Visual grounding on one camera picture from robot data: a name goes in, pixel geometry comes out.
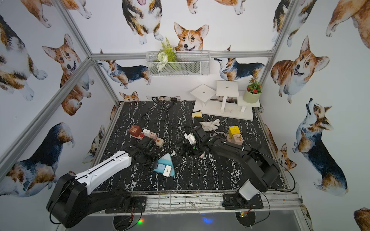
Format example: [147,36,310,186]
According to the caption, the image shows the beige power strip with plugs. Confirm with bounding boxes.
[131,129,164,147]

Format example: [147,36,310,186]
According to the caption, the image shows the dark red cube plug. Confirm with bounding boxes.
[129,125,142,137]

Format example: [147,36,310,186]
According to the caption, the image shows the teal triangular power strip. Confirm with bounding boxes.
[153,153,175,178]

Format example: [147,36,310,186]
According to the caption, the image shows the yellow cube socket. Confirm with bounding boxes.
[228,126,241,138]

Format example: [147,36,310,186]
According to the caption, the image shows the white square plug adapter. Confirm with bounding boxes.
[163,165,172,177]

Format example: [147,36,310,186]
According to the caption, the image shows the beige cube socket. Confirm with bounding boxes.
[231,134,244,145]

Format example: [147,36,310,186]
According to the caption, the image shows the light blue plug adapter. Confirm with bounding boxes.
[157,163,166,171]

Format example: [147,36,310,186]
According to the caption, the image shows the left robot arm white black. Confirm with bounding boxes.
[46,137,155,228]

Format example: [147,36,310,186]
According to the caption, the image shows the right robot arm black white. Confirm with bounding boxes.
[184,126,279,210]

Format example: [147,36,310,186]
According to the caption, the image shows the white fabric glove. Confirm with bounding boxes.
[200,119,220,131]

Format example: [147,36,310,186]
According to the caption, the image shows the yellow black sponge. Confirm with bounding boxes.
[192,110,204,124]

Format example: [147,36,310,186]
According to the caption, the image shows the white wooden display stand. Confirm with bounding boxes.
[190,81,261,121]

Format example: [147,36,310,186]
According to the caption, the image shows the green pot red flowers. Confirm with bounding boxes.
[243,77,262,104]

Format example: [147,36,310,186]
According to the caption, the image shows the green fern white flower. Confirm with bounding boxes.
[157,38,178,71]

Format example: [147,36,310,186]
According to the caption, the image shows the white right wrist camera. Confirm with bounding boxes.
[184,133,197,145]

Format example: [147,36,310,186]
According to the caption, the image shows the black cable bundle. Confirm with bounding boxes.
[140,96,178,122]

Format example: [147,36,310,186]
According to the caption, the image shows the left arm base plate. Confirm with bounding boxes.
[105,196,147,214]

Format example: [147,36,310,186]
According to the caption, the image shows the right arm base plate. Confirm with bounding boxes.
[222,193,264,210]

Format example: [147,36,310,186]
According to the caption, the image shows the white wire wall basket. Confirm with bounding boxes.
[145,52,211,77]

